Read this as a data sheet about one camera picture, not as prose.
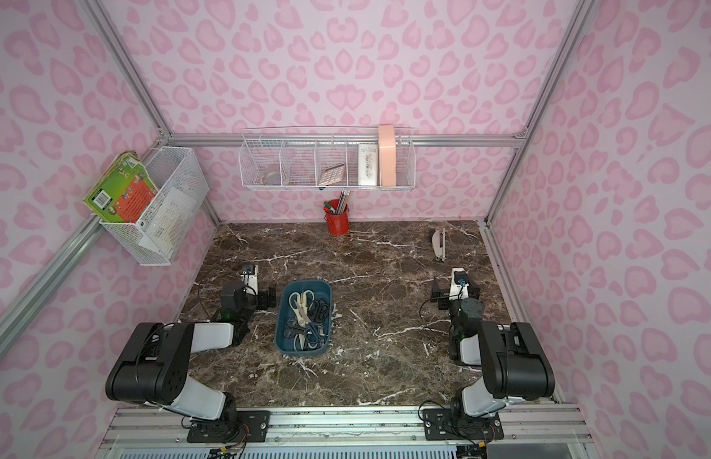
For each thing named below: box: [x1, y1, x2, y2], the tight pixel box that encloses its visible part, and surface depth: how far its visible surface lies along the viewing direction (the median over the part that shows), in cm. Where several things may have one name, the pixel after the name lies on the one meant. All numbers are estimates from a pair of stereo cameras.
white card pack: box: [357, 143, 379, 187], surface depth 94 cm
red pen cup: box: [323, 198, 350, 237], surface depth 116 cm
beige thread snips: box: [431, 227, 447, 263], surface depth 112 cm
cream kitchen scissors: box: [288, 289, 316, 328], surface depth 95 cm
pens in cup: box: [323, 190, 351, 216], surface depth 113 cm
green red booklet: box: [83, 150, 160, 224], surface depth 73 cm
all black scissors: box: [306, 299, 330, 324], surface depth 94 cm
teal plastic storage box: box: [275, 280, 332, 356], surface depth 93 cm
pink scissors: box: [293, 332, 306, 352], surface depth 88 cm
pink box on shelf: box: [378, 125, 397, 187], surface depth 84 cm
